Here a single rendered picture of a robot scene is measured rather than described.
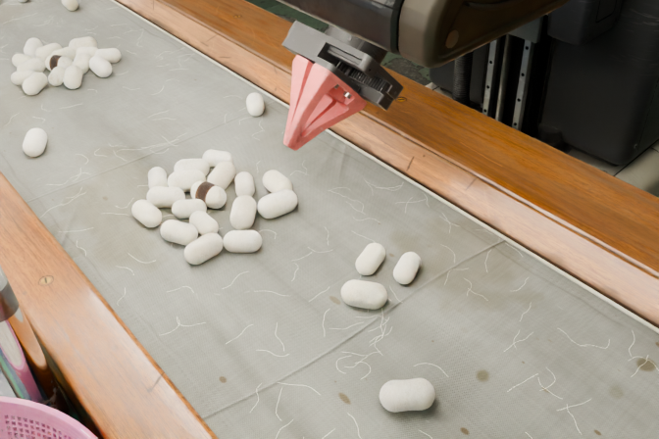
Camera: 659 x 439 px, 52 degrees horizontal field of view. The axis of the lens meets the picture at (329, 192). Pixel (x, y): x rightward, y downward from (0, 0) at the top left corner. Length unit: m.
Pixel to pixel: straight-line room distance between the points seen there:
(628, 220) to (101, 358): 0.43
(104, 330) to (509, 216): 0.35
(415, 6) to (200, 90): 0.65
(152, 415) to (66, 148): 0.39
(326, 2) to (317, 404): 0.32
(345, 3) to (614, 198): 0.44
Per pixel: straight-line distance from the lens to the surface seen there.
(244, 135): 0.74
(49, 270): 0.59
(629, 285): 0.57
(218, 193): 0.63
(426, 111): 0.72
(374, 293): 0.52
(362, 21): 0.22
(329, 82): 0.58
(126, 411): 0.48
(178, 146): 0.74
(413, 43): 0.21
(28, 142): 0.77
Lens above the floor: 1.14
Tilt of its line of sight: 38 degrees down
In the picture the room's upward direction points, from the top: 3 degrees counter-clockwise
